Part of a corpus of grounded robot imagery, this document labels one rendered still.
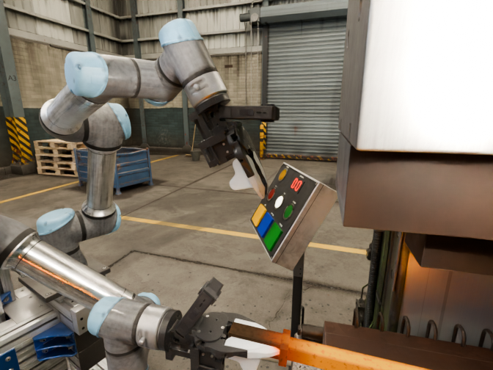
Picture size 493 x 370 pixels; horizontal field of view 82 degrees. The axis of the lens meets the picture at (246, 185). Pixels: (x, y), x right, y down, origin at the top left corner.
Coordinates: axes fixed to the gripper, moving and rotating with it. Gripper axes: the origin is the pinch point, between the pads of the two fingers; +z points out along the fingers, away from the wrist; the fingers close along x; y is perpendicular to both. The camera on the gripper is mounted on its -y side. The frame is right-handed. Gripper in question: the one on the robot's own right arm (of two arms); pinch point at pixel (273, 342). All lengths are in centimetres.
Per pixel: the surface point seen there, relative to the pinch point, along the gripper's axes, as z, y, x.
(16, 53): -667, -151, -502
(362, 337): 16.0, 3.4, -9.5
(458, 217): 19.6, -27.8, 7.8
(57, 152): -546, 58, -460
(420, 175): 15.3, -31.9, 7.8
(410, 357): 23.0, 2.3, -5.4
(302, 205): 1.6, -11.2, -41.7
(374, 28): 8.5, -44.8, 12.9
